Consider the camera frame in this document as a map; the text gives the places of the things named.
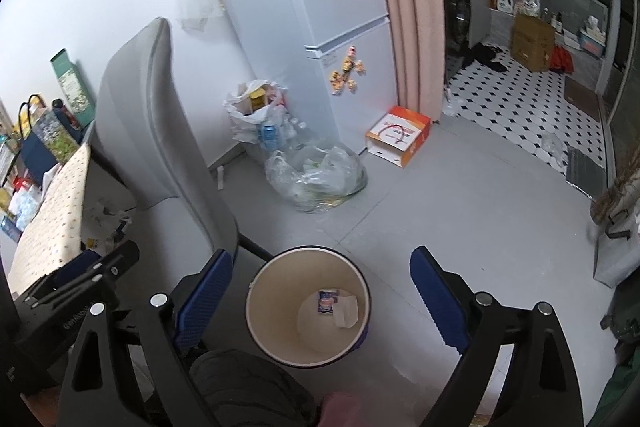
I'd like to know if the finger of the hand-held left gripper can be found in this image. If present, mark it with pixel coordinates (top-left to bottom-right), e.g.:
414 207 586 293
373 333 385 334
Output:
47 249 103 280
15 239 141 308

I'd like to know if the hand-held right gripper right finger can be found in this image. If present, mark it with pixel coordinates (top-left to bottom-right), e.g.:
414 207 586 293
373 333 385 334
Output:
409 246 586 427

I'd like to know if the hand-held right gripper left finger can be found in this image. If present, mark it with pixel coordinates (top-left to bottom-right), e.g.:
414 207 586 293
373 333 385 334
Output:
56 248 236 427

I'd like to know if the cream and blue waste bin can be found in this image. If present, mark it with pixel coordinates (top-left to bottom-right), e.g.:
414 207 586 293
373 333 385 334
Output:
244 246 372 369

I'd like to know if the dotted tablecloth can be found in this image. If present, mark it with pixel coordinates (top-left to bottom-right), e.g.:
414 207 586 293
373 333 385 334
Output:
7 142 96 298

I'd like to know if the blue tissue pack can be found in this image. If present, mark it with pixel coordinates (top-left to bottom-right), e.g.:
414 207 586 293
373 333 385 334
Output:
10 192 43 233

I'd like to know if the white paper scrap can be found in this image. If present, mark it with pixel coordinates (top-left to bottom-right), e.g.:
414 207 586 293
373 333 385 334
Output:
334 296 360 329

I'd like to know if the small printed packet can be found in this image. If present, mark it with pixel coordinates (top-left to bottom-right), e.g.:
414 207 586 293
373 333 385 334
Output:
316 289 341 314

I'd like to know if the navy tote bag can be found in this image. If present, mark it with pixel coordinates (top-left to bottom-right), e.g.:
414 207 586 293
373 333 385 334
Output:
17 94 83 168

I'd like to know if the grey chair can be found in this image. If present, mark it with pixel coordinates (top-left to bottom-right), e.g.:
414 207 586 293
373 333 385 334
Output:
92 17 276 313

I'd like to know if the clear plastic bag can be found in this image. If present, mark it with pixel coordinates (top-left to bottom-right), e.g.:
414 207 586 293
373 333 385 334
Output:
264 141 370 214

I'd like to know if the orange cardboard box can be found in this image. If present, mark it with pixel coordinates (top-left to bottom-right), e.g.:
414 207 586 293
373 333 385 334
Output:
365 105 432 169

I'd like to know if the green carton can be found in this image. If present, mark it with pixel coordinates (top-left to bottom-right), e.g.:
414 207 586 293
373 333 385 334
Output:
49 48 97 128

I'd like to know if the cluster of plastic bottles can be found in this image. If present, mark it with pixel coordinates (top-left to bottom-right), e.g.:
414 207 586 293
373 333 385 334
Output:
257 107 316 158

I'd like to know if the white plastic bag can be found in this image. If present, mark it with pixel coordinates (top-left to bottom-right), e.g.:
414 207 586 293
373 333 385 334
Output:
222 79 291 145

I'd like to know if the clear plastic wrapper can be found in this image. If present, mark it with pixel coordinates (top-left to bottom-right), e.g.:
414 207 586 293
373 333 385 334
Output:
540 132 568 162

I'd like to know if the grey floor mat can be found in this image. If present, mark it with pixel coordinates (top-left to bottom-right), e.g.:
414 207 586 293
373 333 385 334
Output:
565 146 608 198

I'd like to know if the fur-trimmed coat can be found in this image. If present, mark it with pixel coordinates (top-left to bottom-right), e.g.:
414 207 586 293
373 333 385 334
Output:
590 167 640 240

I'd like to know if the cluster of fridge magnets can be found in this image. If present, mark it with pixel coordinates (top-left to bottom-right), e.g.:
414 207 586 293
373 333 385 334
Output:
327 47 368 96

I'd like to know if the brown doormat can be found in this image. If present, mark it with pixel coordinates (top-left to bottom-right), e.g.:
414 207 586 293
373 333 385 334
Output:
564 77 603 120

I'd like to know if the black cloth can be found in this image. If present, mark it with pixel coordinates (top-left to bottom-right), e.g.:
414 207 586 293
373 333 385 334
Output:
461 42 508 74

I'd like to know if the red cloth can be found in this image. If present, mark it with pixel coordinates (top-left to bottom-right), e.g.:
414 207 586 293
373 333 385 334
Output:
549 46 576 75

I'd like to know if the brown cardboard box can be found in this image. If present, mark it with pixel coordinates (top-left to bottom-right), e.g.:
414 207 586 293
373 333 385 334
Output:
510 13 557 74

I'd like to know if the washing machine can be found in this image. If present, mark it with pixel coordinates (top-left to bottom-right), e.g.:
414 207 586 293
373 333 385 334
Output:
440 0 488 58

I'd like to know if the pink curtain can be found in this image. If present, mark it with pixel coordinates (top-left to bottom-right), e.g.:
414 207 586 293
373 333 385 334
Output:
364 0 447 124

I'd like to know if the blue tissue box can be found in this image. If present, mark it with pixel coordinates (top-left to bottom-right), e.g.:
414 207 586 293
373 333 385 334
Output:
577 29 608 58

